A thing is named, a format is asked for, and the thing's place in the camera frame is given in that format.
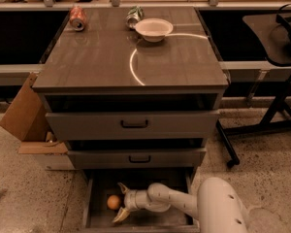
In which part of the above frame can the grey drawer cabinet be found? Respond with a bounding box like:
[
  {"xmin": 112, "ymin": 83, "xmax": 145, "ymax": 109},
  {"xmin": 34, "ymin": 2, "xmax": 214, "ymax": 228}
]
[{"xmin": 32, "ymin": 6, "xmax": 230, "ymax": 180}]

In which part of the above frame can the brown cardboard box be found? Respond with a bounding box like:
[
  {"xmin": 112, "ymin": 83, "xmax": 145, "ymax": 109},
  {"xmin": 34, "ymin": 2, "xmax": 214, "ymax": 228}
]
[{"xmin": 0, "ymin": 73, "xmax": 76, "ymax": 171}]

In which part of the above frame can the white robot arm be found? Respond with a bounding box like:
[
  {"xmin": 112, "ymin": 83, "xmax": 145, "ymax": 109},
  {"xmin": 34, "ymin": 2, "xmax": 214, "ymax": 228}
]
[{"xmin": 113, "ymin": 178, "xmax": 248, "ymax": 233}]

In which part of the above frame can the red soda can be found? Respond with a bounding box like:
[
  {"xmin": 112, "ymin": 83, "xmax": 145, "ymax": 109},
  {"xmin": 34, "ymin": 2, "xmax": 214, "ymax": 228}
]
[{"xmin": 69, "ymin": 6, "xmax": 86, "ymax": 31}]

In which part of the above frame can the green soda can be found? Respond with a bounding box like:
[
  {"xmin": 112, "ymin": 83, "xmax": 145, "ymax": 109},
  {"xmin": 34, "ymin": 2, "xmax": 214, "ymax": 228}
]
[{"xmin": 126, "ymin": 6, "xmax": 145, "ymax": 29}]

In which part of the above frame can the white bowl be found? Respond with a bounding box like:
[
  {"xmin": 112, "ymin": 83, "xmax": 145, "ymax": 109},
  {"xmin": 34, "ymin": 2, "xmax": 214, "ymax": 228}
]
[{"xmin": 135, "ymin": 18, "xmax": 174, "ymax": 43}]

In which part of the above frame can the grey top drawer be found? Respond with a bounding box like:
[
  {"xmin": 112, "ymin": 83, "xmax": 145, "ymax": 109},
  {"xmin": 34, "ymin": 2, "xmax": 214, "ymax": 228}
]
[{"xmin": 46, "ymin": 111, "xmax": 218, "ymax": 141}]

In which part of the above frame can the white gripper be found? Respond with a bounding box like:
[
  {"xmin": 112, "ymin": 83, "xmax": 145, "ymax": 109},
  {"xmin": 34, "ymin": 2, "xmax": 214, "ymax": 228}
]
[{"xmin": 113, "ymin": 183, "xmax": 137, "ymax": 223}]

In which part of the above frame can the grey middle drawer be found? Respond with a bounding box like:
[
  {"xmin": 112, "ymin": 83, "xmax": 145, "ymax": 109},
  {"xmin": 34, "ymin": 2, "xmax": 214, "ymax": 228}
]
[{"xmin": 68, "ymin": 148, "xmax": 207, "ymax": 169}]

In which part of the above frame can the grey open bottom drawer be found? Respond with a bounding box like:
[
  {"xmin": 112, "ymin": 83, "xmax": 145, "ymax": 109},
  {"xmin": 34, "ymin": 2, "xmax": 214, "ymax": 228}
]
[{"xmin": 82, "ymin": 168, "xmax": 200, "ymax": 233}]

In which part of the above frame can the orange fruit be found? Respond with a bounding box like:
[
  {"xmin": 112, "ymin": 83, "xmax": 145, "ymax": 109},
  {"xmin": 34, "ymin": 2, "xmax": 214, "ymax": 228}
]
[{"xmin": 107, "ymin": 195, "xmax": 121, "ymax": 211}]

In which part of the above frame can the black rolling stand table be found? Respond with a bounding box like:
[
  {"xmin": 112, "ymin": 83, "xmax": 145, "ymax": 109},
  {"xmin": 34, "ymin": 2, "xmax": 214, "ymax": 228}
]
[{"xmin": 216, "ymin": 3, "xmax": 291, "ymax": 168}]

